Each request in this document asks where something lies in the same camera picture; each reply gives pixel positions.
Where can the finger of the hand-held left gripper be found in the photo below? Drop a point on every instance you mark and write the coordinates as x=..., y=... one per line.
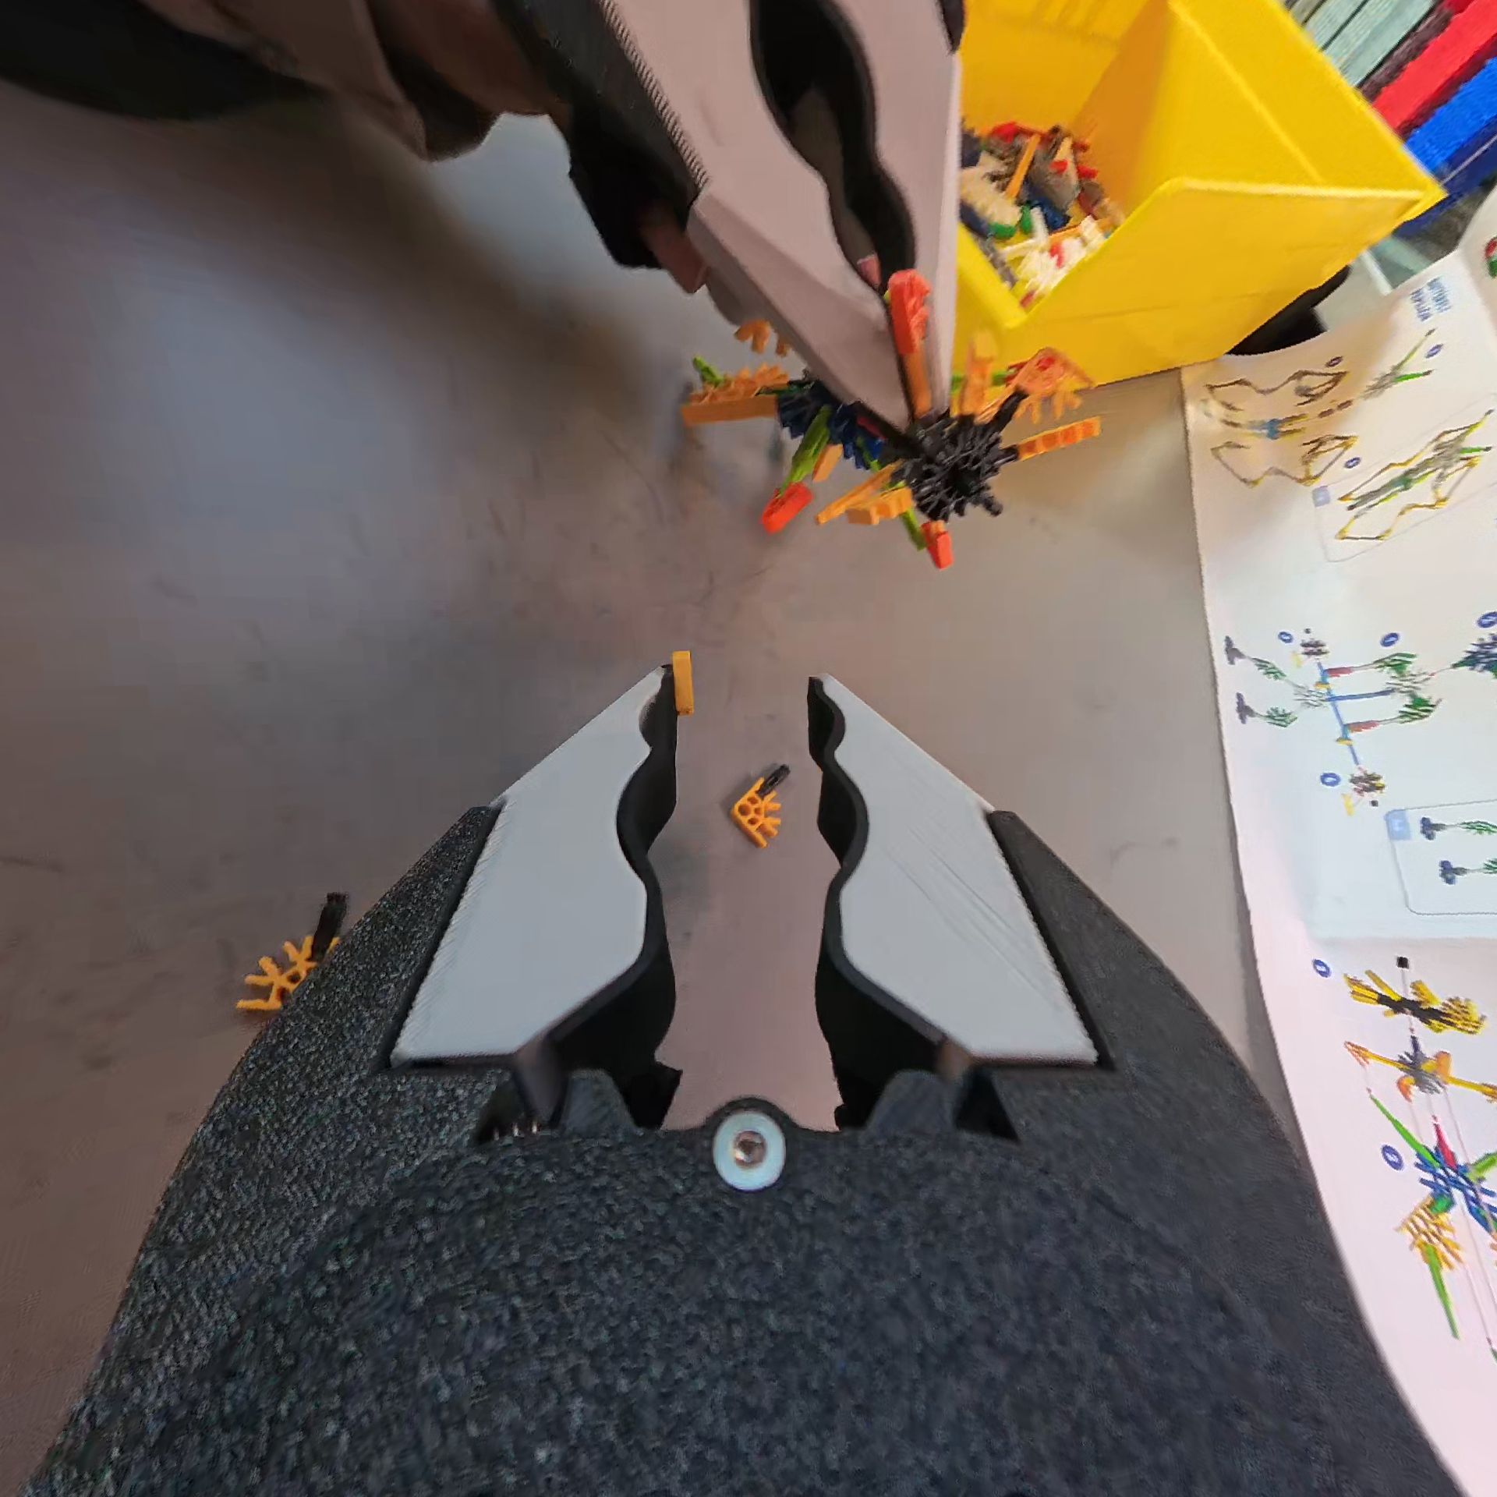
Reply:
x=748, y=175
x=930, y=175

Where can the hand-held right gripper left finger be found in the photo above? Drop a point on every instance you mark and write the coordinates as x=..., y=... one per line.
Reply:
x=525, y=936

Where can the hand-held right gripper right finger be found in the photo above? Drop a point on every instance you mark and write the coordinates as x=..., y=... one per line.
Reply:
x=958, y=936

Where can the yellow connector with black rod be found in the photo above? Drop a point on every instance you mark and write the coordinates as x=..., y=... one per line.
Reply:
x=279, y=977
x=757, y=813

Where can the colourful toy construction model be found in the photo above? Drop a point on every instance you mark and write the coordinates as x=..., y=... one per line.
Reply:
x=953, y=462

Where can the person's left forearm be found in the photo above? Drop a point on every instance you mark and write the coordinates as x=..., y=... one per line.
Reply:
x=351, y=60

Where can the grey desk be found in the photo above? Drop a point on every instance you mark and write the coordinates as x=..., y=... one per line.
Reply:
x=292, y=526

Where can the person's left hand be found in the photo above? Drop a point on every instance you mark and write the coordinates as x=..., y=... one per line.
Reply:
x=677, y=257

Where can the pile of toy building pieces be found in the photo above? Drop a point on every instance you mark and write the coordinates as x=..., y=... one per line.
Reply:
x=1028, y=211

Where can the yellow storage bin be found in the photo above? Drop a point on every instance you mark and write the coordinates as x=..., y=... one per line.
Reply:
x=1228, y=234

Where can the printed instruction sheet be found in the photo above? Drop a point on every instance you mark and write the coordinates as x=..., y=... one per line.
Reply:
x=1320, y=878

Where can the red storage bin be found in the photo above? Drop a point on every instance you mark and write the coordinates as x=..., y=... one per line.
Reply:
x=1438, y=60

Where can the blue storage bin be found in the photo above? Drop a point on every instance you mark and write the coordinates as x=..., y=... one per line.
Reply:
x=1461, y=134

